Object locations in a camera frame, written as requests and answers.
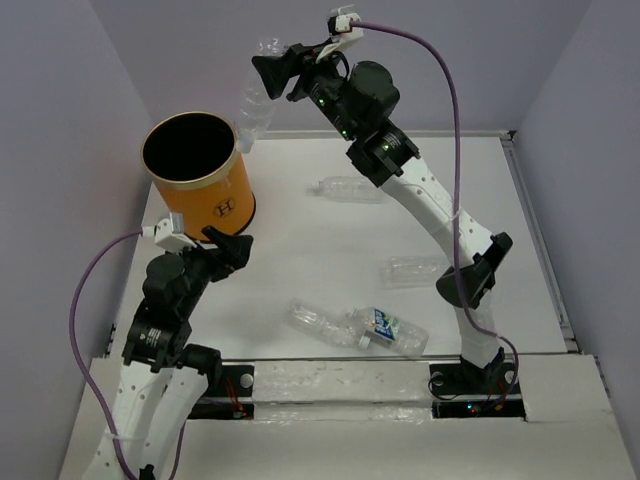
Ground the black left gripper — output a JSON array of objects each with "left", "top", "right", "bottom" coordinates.
[{"left": 172, "top": 224, "right": 254, "bottom": 314}]

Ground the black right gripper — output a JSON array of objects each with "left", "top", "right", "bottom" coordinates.
[{"left": 252, "top": 38, "right": 358, "bottom": 143}]

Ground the large clear plastic bottle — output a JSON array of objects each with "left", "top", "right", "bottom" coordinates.
[{"left": 235, "top": 63, "right": 277, "bottom": 154}]

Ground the clear bottle white cap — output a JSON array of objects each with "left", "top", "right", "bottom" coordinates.
[{"left": 285, "top": 299, "right": 370, "bottom": 350}]

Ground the small clear crushed bottle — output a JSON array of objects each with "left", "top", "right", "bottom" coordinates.
[{"left": 381, "top": 256, "right": 449, "bottom": 289}]

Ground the blue-labelled plastic bottle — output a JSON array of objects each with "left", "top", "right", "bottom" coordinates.
[{"left": 344, "top": 307, "right": 429, "bottom": 358}]

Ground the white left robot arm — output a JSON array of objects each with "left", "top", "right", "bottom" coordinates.
[{"left": 83, "top": 221, "right": 254, "bottom": 479}]

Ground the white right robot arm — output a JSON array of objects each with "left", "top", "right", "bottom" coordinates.
[{"left": 251, "top": 44, "right": 513, "bottom": 392}]

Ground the orange cylindrical bin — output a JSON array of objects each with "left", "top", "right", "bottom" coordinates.
[{"left": 141, "top": 111, "right": 256, "bottom": 242}]

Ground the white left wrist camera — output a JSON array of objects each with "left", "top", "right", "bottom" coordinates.
[{"left": 141, "top": 212, "right": 196, "bottom": 253}]

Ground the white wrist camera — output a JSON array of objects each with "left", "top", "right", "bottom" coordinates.
[
  {"left": 314, "top": 5, "right": 364, "bottom": 63},
  {"left": 141, "top": 212, "right": 196, "bottom": 253}
]

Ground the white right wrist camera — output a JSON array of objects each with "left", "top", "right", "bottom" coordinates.
[{"left": 314, "top": 5, "right": 364, "bottom": 63}]

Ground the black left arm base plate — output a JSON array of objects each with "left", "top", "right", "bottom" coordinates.
[{"left": 188, "top": 364, "right": 255, "bottom": 421}]

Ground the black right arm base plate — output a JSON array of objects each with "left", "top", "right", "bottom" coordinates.
[{"left": 427, "top": 361, "right": 526, "bottom": 420}]

